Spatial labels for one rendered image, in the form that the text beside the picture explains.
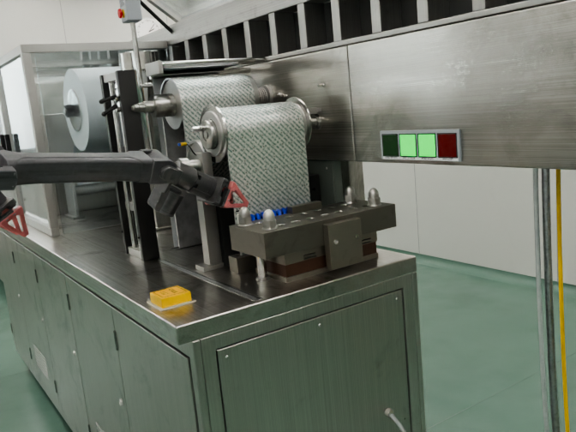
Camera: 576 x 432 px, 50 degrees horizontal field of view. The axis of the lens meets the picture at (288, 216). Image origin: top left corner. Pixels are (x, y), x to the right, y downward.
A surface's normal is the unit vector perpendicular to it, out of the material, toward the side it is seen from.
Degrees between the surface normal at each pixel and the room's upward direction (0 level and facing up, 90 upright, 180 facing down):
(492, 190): 90
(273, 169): 90
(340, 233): 90
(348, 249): 90
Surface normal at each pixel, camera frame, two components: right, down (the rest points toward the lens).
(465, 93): -0.83, 0.18
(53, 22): 0.55, 0.10
